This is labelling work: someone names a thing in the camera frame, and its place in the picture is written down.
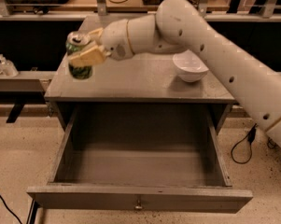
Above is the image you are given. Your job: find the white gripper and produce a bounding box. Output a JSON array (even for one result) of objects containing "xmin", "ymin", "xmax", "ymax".
[{"xmin": 68, "ymin": 19, "xmax": 133, "ymax": 67}]

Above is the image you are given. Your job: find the green soda can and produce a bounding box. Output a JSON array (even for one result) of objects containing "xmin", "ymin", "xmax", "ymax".
[{"xmin": 65, "ymin": 31, "xmax": 92, "ymax": 79}]

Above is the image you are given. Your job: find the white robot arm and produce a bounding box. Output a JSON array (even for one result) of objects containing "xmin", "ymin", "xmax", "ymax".
[{"xmin": 68, "ymin": 0, "xmax": 281, "ymax": 147}]

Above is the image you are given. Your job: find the open grey top drawer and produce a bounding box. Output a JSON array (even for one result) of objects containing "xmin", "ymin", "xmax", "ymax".
[{"xmin": 27, "ymin": 104, "xmax": 253, "ymax": 213}]

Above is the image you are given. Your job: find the metal drawer knob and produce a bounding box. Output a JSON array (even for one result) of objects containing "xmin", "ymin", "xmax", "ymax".
[{"xmin": 134, "ymin": 198, "xmax": 143, "ymax": 211}]

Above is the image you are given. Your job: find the grey cabinet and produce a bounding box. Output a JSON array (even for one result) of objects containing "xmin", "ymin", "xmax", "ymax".
[{"xmin": 44, "ymin": 14, "xmax": 237, "ymax": 136}]

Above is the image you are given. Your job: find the clear pump bottle left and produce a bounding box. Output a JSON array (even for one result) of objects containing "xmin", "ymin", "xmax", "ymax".
[{"xmin": 0, "ymin": 54, "xmax": 19, "ymax": 77}]

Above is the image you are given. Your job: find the white ceramic bowl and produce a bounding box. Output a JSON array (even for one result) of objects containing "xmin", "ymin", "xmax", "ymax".
[{"xmin": 173, "ymin": 50, "xmax": 209, "ymax": 83}]

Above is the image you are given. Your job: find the black cable on floor left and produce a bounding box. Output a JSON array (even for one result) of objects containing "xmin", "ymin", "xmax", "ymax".
[{"xmin": 0, "ymin": 189, "xmax": 24, "ymax": 224}]

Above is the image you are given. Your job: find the black cable on floor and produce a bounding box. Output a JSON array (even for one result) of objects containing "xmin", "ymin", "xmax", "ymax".
[
  {"xmin": 0, "ymin": 189, "xmax": 24, "ymax": 224},
  {"xmin": 231, "ymin": 124, "xmax": 278, "ymax": 165}
]

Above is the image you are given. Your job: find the black cable on floor right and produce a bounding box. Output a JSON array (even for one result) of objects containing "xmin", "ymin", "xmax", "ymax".
[{"xmin": 231, "ymin": 124, "xmax": 278, "ymax": 165}]

